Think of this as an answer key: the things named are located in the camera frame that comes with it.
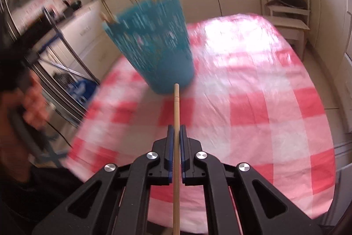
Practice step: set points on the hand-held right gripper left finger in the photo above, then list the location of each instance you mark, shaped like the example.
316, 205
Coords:
171, 163

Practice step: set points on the white wooden shelf unit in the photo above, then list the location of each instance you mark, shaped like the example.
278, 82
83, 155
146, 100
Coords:
288, 24

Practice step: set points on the metal rack frame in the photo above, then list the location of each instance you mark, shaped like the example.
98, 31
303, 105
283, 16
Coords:
77, 56

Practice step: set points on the person's dark clothing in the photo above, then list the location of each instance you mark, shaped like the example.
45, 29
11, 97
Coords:
27, 196

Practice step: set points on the blue perforated plastic basket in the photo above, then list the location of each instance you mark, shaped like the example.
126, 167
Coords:
165, 72

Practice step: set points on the blue white bag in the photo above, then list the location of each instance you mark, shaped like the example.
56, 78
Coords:
79, 90

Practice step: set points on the group of wooden chopsticks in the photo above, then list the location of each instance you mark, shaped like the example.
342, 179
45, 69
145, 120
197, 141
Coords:
110, 20

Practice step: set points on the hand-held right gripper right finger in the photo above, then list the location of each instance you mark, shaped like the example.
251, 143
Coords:
182, 163

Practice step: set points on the person's left hand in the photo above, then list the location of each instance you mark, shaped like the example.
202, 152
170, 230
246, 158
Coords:
34, 105

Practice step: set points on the red white checked tablecloth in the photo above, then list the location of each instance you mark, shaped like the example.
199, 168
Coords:
261, 100

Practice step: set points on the black frying pan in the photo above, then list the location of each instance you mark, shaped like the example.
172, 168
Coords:
73, 6

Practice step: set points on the single wooden chopstick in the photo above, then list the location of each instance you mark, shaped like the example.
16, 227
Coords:
176, 108

